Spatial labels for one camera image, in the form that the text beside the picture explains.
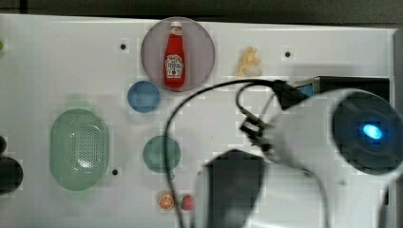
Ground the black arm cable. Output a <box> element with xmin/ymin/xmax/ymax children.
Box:
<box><xmin>163</xmin><ymin>78</ymin><xmax>305</xmax><ymax>228</ymax></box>

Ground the black cylinder cup rear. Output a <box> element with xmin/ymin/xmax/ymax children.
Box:
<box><xmin>0</xmin><ymin>136</ymin><xmax>7</xmax><ymax>154</ymax></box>

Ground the black cylinder cup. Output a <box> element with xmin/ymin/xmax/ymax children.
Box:
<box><xmin>0</xmin><ymin>136</ymin><xmax>7</xmax><ymax>154</ymax></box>
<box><xmin>0</xmin><ymin>157</ymin><xmax>24</xmax><ymax>195</ymax></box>

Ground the black toaster oven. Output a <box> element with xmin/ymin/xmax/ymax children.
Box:
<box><xmin>293</xmin><ymin>75</ymin><xmax>391</xmax><ymax>103</ymax></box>

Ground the black cylinder cup front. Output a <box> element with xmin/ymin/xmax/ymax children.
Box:
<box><xmin>0</xmin><ymin>157</ymin><xmax>24</xmax><ymax>195</ymax></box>

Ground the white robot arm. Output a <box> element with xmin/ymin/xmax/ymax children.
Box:
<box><xmin>191</xmin><ymin>89</ymin><xmax>402</xmax><ymax>228</ymax></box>

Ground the red strawberry toy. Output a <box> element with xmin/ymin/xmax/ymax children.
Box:
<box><xmin>180</xmin><ymin>194</ymin><xmax>194</xmax><ymax>211</ymax></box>

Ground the peeled banana toy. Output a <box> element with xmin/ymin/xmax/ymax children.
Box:
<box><xmin>237</xmin><ymin>47</ymin><xmax>262</xmax><ymax>80</ymax></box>

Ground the green perforated basket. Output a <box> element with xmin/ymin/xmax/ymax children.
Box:
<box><xmin>49</xmin><ymin>108</ymin><xmax>109</xmax><ymax>191</ymax></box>

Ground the red ketchup bottle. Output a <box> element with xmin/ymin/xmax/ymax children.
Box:
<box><xmin>163</xmin><ymin>21</ymin><xmax>186</xmax><ymax>89</ymax></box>

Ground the blue bowl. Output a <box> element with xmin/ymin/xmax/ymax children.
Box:
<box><xmin>126</xmin><ymin>81</ymin><xmax>161</xmax><ymax>113</ymax></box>

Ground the orange slice toy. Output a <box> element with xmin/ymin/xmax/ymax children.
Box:
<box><xmin>158</xmin><ymin>193</ymin><xmax>175</xmax><ymax>211</ymax></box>

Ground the grey round plate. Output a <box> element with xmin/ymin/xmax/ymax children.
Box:
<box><xmin>141</xmin><ymin>17</ymin><xmax>215</xmax><ymax>92</ymax></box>

